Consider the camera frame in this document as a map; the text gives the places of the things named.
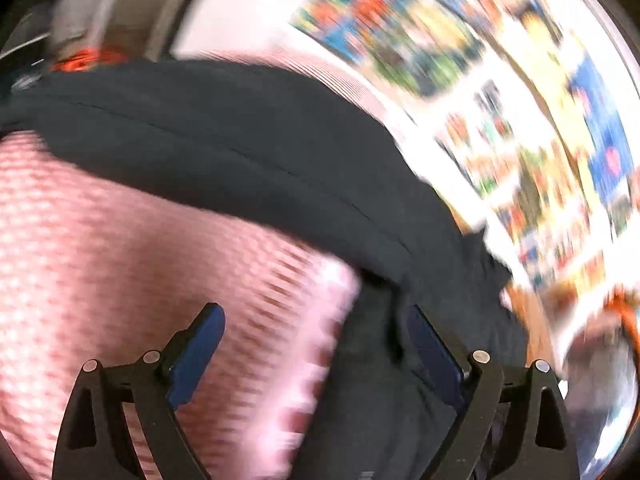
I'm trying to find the large black garment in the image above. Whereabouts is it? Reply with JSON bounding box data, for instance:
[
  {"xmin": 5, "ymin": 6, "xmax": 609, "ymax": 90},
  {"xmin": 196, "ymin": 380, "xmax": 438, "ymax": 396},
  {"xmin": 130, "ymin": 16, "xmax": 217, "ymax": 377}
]
[{"xmin": 1, "ymin": 60, "xmax": 528, "ymax": 479}]

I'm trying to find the bagged clothes pile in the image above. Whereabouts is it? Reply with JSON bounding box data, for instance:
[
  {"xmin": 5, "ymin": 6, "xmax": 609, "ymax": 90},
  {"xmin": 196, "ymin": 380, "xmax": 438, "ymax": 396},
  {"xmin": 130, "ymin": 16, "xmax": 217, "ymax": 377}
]
[{"xmin": 564, "ymin": 287, "xmax": 639, "ymax": 479}]

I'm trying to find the pink apple print quilt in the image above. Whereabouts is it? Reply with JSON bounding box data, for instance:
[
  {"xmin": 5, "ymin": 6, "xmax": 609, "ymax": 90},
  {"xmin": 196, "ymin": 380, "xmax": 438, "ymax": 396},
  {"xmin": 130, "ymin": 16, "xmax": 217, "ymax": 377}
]
[{"xmin": 1, "ymin": 50, "xmax": 399, "ymax": 479}]

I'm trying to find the blue sea jellyfish drawing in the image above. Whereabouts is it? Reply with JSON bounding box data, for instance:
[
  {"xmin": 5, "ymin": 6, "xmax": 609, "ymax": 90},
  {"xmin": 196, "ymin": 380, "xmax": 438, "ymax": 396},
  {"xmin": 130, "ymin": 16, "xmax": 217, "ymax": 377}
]
[{"xmin": 568, "ymin": 54, "xmax": 634, "ymax": 205}]

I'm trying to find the anime girl boy drawing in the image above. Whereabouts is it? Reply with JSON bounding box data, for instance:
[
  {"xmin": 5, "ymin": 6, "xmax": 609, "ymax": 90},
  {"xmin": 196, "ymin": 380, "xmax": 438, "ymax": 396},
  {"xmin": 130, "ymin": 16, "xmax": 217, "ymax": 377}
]
[{"xmin": 293, "ymin": 0, "xmax": 485, "ymax": 99}]

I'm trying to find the wooden bed frame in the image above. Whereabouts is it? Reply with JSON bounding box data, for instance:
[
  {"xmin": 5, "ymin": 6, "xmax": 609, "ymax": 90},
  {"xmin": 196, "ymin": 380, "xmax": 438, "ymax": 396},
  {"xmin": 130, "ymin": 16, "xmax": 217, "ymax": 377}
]
[{"xmin": 447, "ymin": 205, "xmax": 558, "ymax": 368}]

